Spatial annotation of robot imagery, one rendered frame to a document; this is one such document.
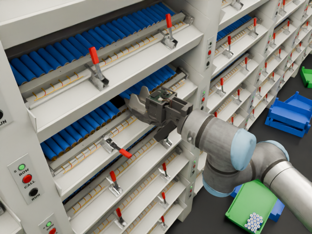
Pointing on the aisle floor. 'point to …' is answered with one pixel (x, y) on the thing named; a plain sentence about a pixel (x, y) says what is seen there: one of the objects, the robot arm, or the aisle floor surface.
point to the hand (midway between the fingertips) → (130, 100)
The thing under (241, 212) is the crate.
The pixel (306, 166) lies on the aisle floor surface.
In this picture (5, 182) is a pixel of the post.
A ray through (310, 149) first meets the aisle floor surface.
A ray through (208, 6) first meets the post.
